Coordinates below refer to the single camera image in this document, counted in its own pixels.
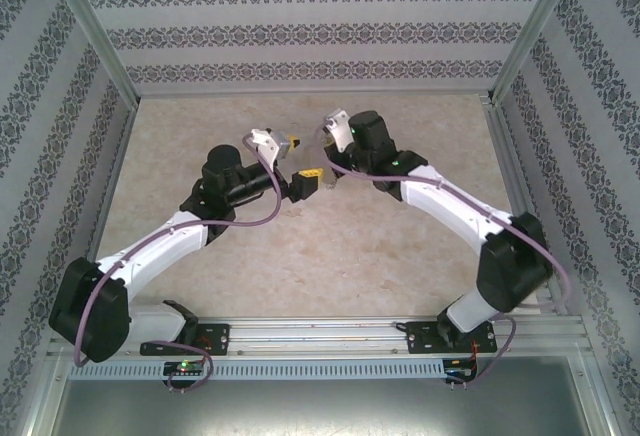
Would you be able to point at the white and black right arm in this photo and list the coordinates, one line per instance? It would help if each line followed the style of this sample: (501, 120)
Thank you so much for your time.
(450, 201)

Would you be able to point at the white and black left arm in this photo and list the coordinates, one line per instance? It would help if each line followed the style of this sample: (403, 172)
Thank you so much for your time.
(150, 251)

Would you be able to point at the small circuit board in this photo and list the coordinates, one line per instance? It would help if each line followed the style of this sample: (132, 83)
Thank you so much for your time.
(182, 367)
(457, 371)

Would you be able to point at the grey metal sheet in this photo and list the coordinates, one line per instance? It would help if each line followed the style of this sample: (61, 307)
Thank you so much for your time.
(320, 406)

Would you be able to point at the aluminium table side rail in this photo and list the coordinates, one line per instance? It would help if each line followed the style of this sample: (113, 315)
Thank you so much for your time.
(108, 191)
(514, 166)

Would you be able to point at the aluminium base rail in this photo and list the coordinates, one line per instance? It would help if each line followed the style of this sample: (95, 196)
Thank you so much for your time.
(320, 336)

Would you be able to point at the aluminium corner post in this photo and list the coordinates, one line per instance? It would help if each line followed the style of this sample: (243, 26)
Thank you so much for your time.
(535, 26)
(90, 31)

